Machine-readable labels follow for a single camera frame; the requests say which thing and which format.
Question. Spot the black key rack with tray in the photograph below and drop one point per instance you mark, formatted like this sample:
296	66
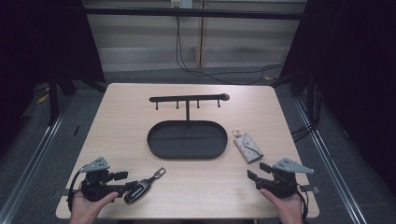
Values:
186	140

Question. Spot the yellow tape scrap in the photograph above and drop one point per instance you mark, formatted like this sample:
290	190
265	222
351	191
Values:
42	99

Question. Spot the metal floor rail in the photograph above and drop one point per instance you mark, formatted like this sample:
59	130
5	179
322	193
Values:
330	165
28	165

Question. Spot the black car key with clip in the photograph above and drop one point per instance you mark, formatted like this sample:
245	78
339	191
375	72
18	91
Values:
138	189

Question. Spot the person's left hand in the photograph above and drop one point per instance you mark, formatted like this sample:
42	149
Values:
87	207

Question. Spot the black horizontal bar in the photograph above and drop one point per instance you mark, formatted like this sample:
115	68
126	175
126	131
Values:
193	13

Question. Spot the white wall socket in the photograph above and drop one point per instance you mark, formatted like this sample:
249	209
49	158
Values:
181	3

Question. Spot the black stand post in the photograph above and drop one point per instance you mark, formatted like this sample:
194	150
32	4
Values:
53	99

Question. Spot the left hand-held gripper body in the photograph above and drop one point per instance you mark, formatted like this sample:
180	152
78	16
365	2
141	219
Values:
93	183

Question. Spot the black curtain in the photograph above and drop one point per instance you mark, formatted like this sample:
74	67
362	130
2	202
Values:
358	77
37	40

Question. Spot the person's right hand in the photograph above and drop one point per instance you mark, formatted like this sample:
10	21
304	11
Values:
286	207

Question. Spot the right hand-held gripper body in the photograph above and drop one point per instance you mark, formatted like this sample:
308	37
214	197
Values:
283	180

